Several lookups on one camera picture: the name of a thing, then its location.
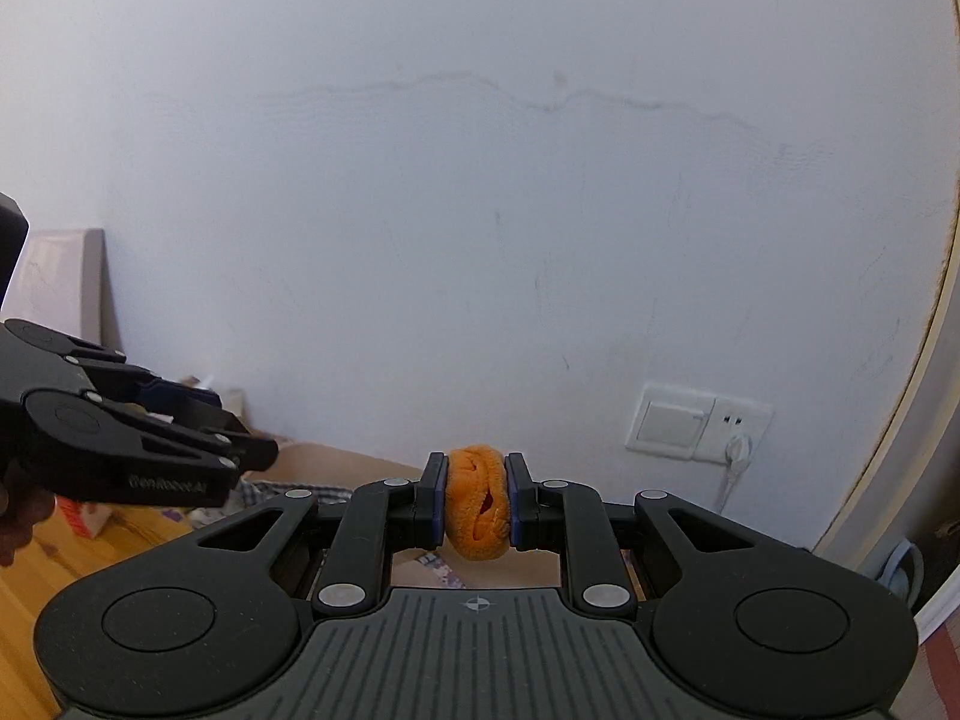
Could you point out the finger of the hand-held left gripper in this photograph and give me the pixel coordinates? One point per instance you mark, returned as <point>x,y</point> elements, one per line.
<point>176,394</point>
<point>247,450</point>

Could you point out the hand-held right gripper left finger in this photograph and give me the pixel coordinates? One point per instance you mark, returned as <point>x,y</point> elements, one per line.
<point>439,499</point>

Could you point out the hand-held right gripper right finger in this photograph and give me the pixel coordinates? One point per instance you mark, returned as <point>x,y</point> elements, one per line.
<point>517,499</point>

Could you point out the orange plush scrunchie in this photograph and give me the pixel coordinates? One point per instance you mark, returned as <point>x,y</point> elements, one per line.
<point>476,502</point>

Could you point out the wooden desktop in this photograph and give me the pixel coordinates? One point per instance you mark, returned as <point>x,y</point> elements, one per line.
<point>45,615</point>

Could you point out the person's left hand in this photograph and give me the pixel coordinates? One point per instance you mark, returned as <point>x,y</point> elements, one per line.
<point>22,514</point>

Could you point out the purple white panel board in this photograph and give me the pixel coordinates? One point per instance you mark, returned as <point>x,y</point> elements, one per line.
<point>60,277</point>

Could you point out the light blue plastic object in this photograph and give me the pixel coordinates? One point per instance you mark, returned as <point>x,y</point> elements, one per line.
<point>904,566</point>

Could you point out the cream shelf unit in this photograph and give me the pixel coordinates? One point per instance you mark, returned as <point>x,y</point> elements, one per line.
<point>930,427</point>

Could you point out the white wall switch socket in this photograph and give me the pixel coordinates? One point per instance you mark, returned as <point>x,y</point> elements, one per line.
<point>667,424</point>

